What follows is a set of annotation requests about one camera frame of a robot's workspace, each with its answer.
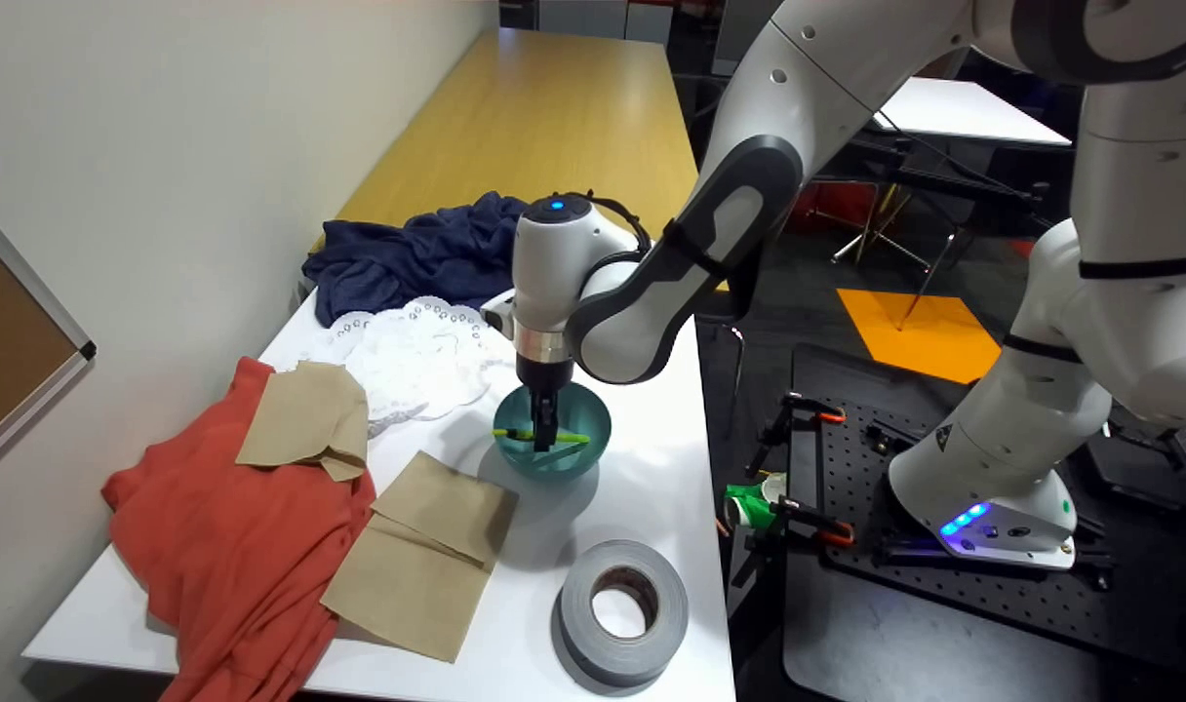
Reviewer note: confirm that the orange handled clamp front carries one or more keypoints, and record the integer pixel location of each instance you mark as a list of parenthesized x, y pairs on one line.
[(796, 522)]

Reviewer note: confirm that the grey duct tape roll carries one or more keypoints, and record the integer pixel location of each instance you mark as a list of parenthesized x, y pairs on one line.
[(620, 616)]

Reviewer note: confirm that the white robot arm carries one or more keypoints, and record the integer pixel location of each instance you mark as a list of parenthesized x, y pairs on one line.
[(1102, 318)]

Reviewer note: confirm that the framed cork board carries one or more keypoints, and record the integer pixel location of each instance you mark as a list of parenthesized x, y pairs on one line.
[(40, 348)]

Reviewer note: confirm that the green bowl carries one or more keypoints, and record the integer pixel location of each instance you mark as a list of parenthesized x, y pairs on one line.
[(584, 410)]

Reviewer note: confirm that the brown paper napkin near bowl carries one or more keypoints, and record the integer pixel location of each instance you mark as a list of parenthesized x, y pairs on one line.
[(421, 561)]

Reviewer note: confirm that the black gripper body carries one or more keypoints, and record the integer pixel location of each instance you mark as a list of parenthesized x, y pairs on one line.
[(541, 362)]

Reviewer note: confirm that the brown paper napkin on cloth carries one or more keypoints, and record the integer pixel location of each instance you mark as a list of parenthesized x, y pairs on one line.
[(311, 417)]

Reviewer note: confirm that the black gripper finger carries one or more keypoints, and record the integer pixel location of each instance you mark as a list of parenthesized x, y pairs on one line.
[(551, 418), (537, 410)]

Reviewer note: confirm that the green clamp part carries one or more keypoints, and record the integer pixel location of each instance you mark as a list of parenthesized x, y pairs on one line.
[(754, 504)]

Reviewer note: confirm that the white cloth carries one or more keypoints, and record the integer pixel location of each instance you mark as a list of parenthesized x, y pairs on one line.
[(421, 362)]

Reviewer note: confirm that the red cloth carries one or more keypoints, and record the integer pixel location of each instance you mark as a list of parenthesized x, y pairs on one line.
[(235, 561)]

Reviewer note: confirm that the dark blue cloth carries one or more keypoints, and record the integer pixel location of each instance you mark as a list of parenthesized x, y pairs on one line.
[(459, 254)]

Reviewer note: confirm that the orange handled clamp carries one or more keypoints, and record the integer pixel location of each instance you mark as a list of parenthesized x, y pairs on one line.
[(796, 522), (813, 408)]

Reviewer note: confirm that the orange handled clamp rear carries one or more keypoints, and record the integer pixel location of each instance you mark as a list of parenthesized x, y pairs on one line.
[(813, 408)]

